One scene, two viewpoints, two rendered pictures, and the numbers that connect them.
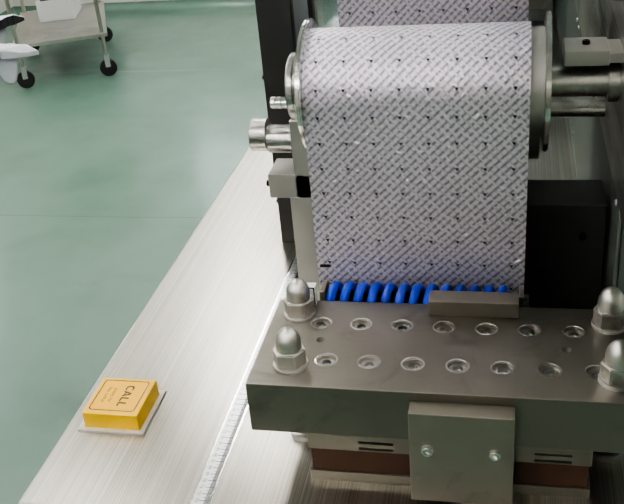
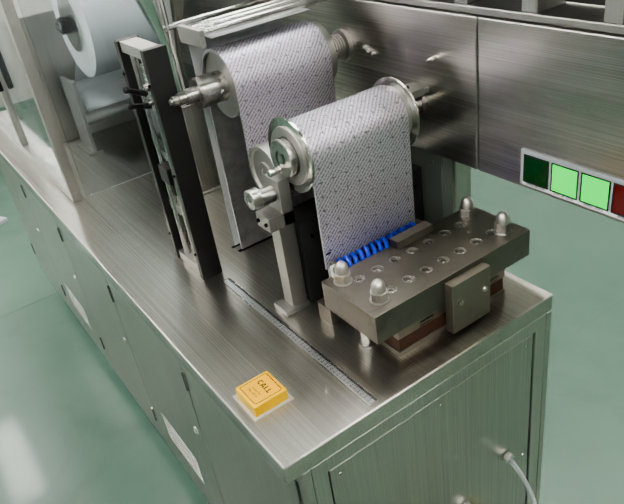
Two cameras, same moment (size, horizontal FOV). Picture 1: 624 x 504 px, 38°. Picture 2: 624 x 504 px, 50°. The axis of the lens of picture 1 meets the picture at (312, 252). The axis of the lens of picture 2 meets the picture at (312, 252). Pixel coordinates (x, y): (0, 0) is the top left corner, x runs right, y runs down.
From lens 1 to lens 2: 0.82 m
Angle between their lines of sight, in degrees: 38
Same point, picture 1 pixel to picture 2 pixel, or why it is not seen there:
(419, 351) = (420, 263)
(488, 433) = (481, 278)
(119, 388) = (254, 386)
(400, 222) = (361, 210)
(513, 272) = (410, 214)
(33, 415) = not seen: outside the picture
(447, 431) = (467, 287)
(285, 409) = (393, 322)
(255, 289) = (230, 308)
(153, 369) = (243, 372)
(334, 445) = (410, 331)
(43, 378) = not seen: outside the picture
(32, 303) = not seen: outside the picture
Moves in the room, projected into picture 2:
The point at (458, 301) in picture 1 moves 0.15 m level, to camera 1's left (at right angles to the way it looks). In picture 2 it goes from (408, 235) to (363, 272)
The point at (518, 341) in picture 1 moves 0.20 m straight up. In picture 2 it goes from (448, 238) to (445, 146)
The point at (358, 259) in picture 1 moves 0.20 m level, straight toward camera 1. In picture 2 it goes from (343, 241) to (426, 272)
